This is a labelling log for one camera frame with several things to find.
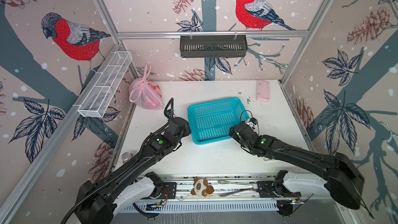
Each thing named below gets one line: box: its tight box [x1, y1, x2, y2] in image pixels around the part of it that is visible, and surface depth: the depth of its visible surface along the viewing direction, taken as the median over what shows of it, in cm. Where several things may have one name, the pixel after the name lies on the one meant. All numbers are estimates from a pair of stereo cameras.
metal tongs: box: [217, 180, 255, 198], surface depth 76 cm
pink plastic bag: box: [128, 61, 163, 111], surface depth 103 cm
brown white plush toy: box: [190, 177, 216, 197], surface depth 74 cm
